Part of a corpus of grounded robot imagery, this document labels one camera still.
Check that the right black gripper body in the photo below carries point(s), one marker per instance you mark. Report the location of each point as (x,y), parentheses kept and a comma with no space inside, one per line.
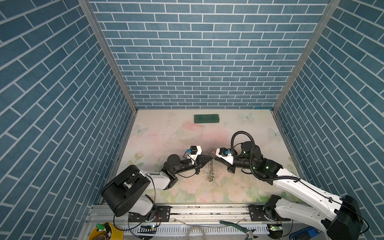
(230,167)

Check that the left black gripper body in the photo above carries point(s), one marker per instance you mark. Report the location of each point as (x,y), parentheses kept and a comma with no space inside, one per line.
(196,167)

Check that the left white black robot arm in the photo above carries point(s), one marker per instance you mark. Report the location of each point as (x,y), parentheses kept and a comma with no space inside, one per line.
(125,193)

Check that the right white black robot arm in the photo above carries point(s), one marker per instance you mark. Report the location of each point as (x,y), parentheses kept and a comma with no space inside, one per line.
(339,217)

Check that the dark green sponge block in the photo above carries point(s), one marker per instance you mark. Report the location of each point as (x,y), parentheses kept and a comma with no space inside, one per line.
(206,119)

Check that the clear plastic tube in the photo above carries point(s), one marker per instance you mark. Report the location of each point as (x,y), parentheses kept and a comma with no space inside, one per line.
(194,230)

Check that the blue black device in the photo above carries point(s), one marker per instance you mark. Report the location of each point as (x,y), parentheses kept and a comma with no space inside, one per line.
(305,234)

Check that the yellow tape roll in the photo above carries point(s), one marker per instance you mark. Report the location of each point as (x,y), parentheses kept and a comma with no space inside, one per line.
(106,231)

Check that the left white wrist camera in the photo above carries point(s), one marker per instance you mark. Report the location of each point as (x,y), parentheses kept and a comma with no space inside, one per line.
(193,153)

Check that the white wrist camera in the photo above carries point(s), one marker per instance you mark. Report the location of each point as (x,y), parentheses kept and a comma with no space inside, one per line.
(193,153)
(225,154)

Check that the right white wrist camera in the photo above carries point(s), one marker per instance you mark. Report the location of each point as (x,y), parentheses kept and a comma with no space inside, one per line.
(225,154)

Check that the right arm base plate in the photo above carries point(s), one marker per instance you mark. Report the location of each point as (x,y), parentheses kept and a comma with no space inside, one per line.
(257,214)

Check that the aluminium rail frame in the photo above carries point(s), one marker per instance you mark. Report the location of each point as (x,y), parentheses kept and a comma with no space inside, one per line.
(184,216)

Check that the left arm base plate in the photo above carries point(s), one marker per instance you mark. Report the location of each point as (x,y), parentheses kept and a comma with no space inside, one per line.
(156,213)

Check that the green handled pliers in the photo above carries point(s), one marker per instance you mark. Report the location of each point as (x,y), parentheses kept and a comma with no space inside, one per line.
(250,235)

